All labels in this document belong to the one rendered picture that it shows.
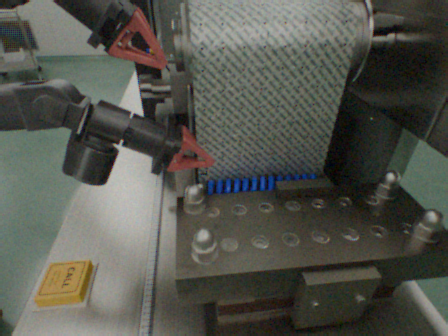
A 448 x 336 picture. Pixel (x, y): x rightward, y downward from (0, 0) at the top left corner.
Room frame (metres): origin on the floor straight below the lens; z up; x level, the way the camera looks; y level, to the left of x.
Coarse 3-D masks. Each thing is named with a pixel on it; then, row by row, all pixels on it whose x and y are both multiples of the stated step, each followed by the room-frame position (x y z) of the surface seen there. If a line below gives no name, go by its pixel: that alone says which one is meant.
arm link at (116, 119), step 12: (96, 108) 0.38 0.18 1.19; (108, 108) 0.39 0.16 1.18; (120, 108) 0.40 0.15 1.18; (84, 120) 0.39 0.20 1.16; (96, 120) 0.37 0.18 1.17; (108, 120) 0.38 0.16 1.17; (120, 120) 0.38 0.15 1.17; (84, 132) 0.37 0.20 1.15; (96, 132) 0.37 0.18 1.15; (108, 132) 0.37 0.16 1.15; (120, 132) 0.37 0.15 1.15; (84, 144) 0.37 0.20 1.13; (96, 144) 0.37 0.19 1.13; (108, 144) 0.39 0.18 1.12
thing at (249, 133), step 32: (224, 96) 0.42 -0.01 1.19; (256, 96) 0.42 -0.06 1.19; (288, 96) 0.43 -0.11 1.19; (320, 96) 0.44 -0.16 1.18; (224, 128) 0.42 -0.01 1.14; (256, 128) 0.42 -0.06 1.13; (288, 128) 0.43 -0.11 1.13; (320, 128) 0.44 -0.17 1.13; (224, 160) 0.42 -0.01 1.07; (256, 160) 0.42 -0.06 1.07; (288, 160) 0.43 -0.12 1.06; (320, 160) 0.44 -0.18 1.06
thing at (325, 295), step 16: (304, 272) 0.23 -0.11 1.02; (320, 272) 0.23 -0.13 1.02; (336, 272) 0.23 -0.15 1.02; (352, 272) 0.23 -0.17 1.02; (368, 272) 0.23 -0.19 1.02; (304, 288) 0.21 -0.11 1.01; (320, 288) 0.21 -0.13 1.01; (336, 288) 0.22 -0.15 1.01; (352, 288) 0.22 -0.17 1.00; (368, 288) 0.22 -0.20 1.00; (304, 304) 0.21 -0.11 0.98; (320, 304) 0.21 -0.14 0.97; (336, 304) 0.22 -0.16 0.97; (352, 304) 0.22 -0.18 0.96; (304, 320) 0.21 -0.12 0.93; (320, 320) 0.22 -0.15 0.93; (336, 320) 0.22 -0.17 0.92; (352, 320) 0.22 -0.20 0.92
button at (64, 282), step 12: (60, 264) 0.31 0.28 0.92; (72, 264) 0.31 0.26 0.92; (84, 264) 0.31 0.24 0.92; (48, 276) 0.29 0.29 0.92; (60, 276) 0.29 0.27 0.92; (72, 276) 0.29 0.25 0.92; (84, 276) 0.29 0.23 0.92; (48, 288) 0.27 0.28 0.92; (60, 288) 0.27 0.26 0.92; (72, 288) 0.27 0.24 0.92; (84, 288) 0.28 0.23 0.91; (36, 300) 0.25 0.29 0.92; (48, 300) 0.25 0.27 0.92; (60, 300) 0.25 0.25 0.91; (72, 300) 0.26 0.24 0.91
